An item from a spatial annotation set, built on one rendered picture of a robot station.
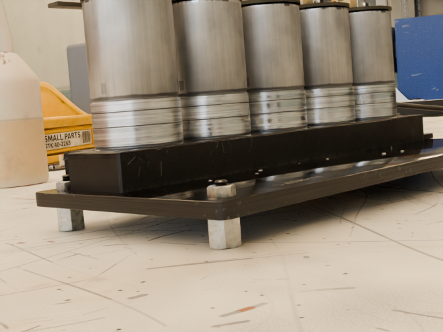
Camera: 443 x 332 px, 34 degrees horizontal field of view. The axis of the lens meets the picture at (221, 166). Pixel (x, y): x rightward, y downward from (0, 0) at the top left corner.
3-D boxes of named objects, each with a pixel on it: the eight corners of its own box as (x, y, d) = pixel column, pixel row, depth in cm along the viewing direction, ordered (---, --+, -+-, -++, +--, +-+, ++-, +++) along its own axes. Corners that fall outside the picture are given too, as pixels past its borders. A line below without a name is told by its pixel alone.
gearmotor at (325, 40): (370, 145, 26) (362, 0, 26) (330, 151, 24) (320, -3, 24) (315, 146, 28) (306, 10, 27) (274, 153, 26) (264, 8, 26)
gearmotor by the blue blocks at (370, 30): (410, 138, 28) (403, 4, 28) (376, 144, 26) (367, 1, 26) (356, 139, 30) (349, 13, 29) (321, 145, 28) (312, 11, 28)
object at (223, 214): (362, 165, 31) (360, 139, 31) (532, 166, 26) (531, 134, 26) (35, 232, 20) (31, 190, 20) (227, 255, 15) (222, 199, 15)
